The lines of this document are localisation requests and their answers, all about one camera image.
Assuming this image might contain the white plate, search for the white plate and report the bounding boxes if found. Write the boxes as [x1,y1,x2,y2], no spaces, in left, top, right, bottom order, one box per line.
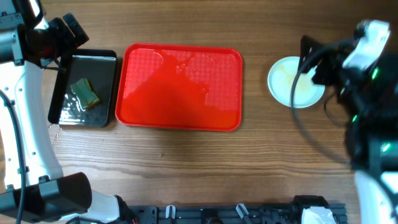
[267,56,325,108]

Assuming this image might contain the green yellow sponge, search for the green yellow sponge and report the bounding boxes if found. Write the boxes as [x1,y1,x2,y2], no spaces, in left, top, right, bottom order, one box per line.
[70,78,100,110]

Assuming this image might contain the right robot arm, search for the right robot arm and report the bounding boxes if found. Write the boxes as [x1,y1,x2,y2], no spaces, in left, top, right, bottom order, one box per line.
[296,20,397,223]

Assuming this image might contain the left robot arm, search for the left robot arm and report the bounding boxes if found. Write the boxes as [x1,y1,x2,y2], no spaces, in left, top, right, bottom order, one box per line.
[1,0,138,223]

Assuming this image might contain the black plastic tray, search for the black plastic tray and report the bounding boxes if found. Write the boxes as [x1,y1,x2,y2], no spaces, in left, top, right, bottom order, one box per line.
[47,49,118,128]

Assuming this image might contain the red plastic tray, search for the red plastic tray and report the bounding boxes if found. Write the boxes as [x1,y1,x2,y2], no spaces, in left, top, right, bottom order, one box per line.
[115,43,243,132]

